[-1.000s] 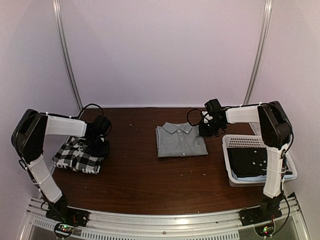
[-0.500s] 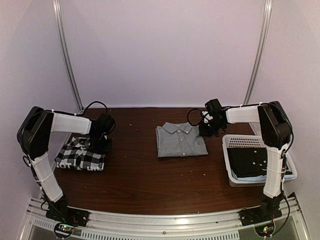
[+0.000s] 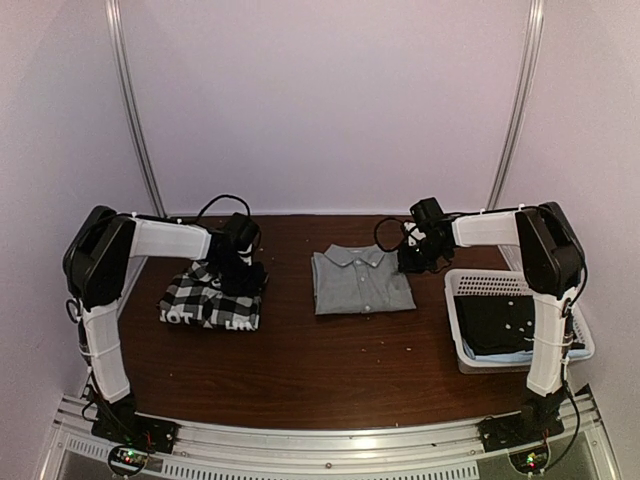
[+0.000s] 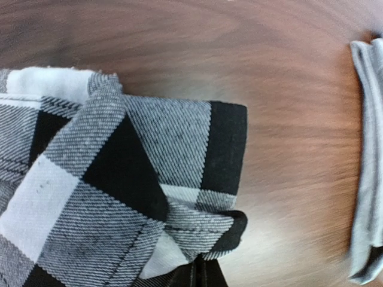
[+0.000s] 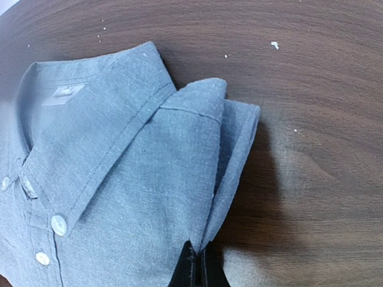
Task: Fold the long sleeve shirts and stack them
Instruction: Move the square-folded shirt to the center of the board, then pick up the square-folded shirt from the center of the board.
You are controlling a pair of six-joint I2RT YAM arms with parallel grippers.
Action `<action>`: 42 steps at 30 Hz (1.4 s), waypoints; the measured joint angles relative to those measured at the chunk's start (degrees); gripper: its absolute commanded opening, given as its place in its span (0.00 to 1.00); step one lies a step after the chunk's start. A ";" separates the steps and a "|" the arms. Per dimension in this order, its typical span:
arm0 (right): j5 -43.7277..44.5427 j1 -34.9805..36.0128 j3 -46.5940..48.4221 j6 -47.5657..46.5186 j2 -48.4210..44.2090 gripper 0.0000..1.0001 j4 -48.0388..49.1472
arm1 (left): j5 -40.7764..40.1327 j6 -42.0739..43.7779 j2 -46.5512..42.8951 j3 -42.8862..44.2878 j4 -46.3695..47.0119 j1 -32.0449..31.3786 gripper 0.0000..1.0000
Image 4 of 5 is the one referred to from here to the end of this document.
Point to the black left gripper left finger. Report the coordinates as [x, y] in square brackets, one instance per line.
[183, 276]

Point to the black white plaid shirt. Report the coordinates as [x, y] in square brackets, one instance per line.
[99, 188]

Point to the grey long sleeve shirt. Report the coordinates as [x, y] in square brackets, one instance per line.
[366, 237]

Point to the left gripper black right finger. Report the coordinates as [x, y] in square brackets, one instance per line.
[211, 274]

